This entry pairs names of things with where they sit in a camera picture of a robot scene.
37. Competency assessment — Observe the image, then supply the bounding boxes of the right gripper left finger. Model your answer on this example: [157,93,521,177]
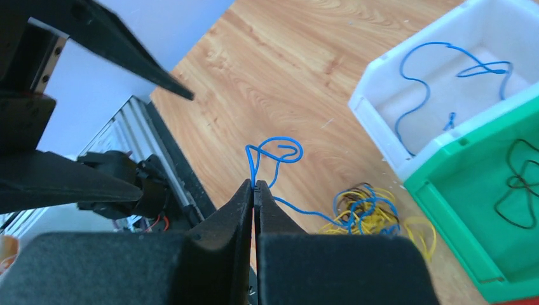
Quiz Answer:
[1,180,253,304]

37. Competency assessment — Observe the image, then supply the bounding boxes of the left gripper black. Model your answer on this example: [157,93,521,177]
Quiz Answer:
[1,1,194,214]

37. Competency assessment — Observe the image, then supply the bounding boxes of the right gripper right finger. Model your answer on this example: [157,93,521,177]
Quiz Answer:
[254,180,439,304]

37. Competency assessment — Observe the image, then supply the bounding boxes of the yellow wire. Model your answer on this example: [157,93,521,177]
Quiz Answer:
[318,189,438,262]

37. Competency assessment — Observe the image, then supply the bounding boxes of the brown wire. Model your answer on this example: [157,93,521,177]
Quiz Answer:
[339,183,382,212]

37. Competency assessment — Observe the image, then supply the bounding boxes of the green plastic bin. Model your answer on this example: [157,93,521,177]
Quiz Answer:
[404,93,538,303]

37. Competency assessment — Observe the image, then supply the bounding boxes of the white plastic bin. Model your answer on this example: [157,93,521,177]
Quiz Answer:
[348,1,538,181]

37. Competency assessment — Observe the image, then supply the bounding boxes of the dark wire in green bin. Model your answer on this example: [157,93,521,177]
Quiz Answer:
[493,139,539,230]

